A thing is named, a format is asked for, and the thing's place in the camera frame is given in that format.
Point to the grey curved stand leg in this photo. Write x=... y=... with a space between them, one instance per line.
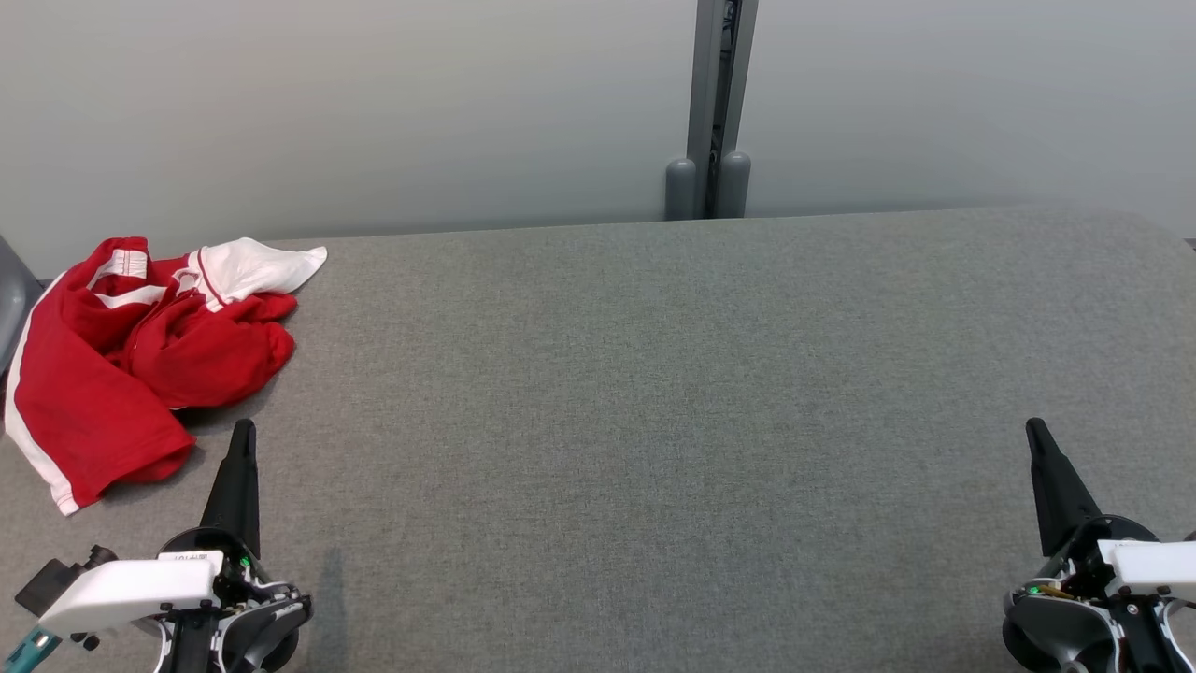
x=11 y=299

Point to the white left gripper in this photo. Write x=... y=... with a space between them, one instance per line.
x=131 y=591

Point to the grey rounded post foot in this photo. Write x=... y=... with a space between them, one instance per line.
x=735 y=187
x=680 y=192

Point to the red shorts with white stripe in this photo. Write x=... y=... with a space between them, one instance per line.
x=84 y=421

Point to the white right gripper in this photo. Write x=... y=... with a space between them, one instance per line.
x=1145 y=565

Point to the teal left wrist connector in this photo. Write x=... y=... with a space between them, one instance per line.
x=26 y=647

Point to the grey partition joint post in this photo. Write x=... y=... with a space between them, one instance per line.
x=707 y=84

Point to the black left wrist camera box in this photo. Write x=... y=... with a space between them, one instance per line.
x=56 y=579

